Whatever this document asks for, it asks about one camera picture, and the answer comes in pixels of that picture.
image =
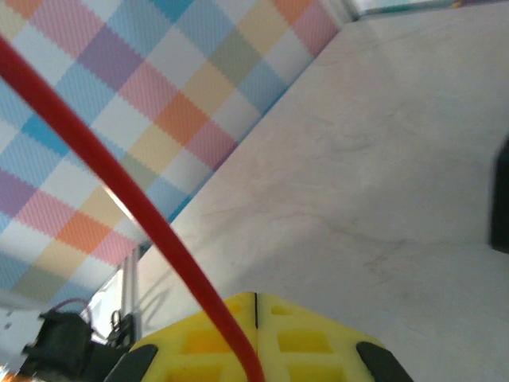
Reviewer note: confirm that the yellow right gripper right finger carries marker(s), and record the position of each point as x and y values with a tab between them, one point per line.
318	350

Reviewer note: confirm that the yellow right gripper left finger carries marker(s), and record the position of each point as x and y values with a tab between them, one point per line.
179	350

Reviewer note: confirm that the black open box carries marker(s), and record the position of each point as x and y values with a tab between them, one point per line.
501	199

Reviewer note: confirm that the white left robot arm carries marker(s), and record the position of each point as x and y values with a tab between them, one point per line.
67	342

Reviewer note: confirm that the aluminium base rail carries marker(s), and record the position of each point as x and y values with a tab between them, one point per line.
129	286

